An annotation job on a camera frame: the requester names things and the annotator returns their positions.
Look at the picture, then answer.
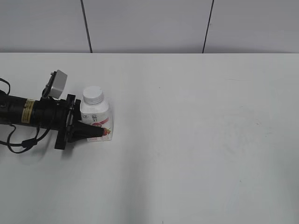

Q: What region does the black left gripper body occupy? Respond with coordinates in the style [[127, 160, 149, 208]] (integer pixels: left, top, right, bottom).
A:
[[32, 94, 81, 150]]

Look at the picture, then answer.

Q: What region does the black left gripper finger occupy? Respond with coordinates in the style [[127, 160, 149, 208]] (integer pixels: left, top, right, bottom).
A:
[[70, 122, 104, 143]]

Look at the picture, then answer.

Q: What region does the white strawberry drink bottle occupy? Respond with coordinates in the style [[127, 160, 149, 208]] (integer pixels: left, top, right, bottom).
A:
[[80, 98, 113, 142]]

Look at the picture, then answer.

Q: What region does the white bottle cap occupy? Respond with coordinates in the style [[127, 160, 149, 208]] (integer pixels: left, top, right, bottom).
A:
[[83, 86, 104, 105]]

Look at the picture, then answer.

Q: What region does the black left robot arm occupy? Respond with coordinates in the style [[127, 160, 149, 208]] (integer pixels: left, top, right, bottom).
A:
[[0, 91, 85, 154]]

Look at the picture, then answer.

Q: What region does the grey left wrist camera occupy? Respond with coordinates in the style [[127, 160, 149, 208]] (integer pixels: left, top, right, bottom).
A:
[[42, 70, 67, 99]]

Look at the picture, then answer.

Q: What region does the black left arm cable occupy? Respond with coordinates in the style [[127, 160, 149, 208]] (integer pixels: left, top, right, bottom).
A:
[[0, 78, 51, 154]]

